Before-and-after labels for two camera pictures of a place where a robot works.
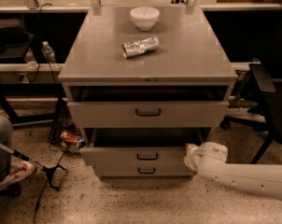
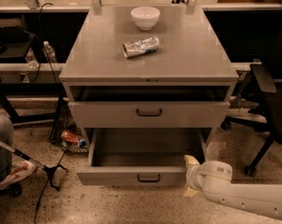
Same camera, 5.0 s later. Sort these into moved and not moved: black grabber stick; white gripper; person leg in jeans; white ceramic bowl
Moved: white gripper
Not moved: black grabber stick; person leg in jeans; white ceramic bowl
